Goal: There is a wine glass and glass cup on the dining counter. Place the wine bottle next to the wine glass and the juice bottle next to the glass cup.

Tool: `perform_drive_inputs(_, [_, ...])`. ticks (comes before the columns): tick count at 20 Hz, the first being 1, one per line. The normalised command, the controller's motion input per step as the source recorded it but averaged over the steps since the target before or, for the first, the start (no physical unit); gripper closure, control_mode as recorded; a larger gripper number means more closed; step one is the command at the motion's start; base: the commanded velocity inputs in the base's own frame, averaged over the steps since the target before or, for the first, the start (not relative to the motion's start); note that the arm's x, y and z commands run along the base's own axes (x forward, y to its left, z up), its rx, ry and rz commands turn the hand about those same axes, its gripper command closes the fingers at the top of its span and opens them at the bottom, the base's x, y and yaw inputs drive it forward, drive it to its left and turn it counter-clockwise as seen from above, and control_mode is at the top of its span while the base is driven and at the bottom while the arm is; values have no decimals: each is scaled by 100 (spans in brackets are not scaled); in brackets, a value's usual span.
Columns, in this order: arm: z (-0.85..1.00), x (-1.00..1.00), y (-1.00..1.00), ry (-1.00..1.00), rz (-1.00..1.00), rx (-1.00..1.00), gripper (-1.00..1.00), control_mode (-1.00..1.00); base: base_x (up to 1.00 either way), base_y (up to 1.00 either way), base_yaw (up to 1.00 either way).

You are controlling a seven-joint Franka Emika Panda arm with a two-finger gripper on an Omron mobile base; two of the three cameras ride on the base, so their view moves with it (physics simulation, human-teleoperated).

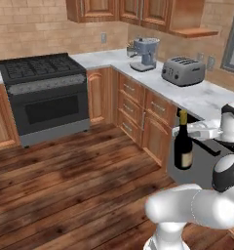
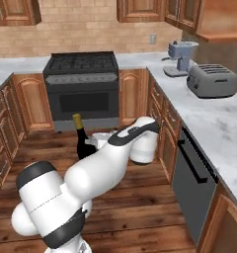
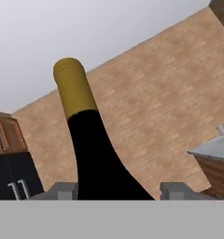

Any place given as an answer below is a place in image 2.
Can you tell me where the wooden base cabinet door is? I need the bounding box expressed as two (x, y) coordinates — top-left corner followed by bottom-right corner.
(118, 68), (150, 127)
(12, 73), (54, 133)
(197, 183), (237, 253)

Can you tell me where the blue-grey coffee machine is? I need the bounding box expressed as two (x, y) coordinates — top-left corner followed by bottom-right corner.
(162, 40), (199, 78)

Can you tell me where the dark wine bottle yellow cap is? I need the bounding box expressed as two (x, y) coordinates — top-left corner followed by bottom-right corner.
(72, 113), (99, 161)

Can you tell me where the black dishwasher handle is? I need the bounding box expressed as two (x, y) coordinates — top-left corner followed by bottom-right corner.
(177, 126), (209, 185)

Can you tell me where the grey four-slot toaster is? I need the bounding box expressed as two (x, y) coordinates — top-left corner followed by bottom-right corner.
(186, 63), (237, 100)

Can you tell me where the black gas range with oven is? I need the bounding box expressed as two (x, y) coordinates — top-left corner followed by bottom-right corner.
(41, 50), (120, 131)

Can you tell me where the wooden range hood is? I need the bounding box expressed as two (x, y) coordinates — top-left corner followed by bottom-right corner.
(195, 0), (237, 43)

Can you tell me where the wooden wall cabinet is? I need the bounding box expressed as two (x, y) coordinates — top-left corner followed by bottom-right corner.
(116, 0), (168, 24)
(0, 0), (42, 28)
(164, 0), (203, 35)

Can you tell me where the grey dishwasher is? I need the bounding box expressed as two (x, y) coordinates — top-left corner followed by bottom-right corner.
(172, 126), (221, 247)

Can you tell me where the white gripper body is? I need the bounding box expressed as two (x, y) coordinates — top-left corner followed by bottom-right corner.
(91, 131), (118, 151)

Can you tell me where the wooden base cabinet run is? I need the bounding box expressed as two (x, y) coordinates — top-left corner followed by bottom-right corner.
(147, 72), (184, 184)
(0, 74), (27, 207)

